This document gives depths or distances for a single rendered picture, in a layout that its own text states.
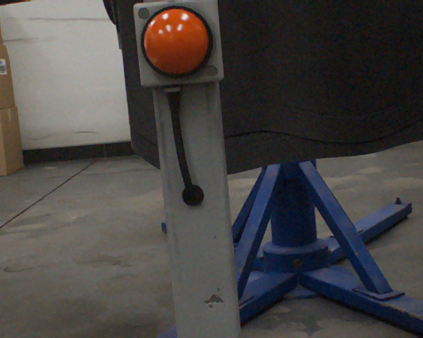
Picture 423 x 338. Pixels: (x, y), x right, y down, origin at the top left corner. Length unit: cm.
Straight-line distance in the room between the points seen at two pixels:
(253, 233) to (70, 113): 371
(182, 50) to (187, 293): 16
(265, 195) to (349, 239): 24
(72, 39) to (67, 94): 38
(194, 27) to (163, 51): 2
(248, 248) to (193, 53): 151
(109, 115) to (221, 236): 502
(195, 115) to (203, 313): 13
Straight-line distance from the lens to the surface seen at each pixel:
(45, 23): 558
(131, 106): 79
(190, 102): 49
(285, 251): 211
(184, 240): 50
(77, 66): 553
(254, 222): 198
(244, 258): 193
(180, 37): 44
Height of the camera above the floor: 64
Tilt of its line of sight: 8 degrees down
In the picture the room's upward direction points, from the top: 5 degrees counter-clockwise
